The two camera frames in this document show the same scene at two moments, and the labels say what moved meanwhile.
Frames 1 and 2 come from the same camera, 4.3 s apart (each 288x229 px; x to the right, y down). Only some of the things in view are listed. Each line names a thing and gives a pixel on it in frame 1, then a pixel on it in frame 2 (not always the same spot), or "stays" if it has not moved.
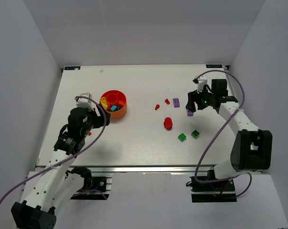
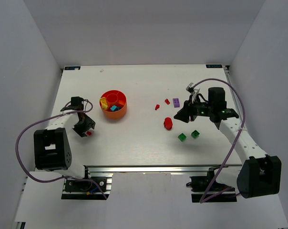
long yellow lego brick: x=103 y=101 stays
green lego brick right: x=195 y=134 stays
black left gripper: x=102 y=118 -> x=84 y=126
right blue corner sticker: x=213 y=66 stays
